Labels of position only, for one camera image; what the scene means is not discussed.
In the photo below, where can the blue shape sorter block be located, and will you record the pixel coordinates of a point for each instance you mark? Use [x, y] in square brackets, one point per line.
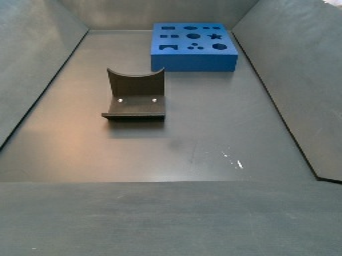
[193, 47]

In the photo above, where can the black curved holder bracket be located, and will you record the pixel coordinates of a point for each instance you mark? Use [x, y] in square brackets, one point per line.
[138, 96]

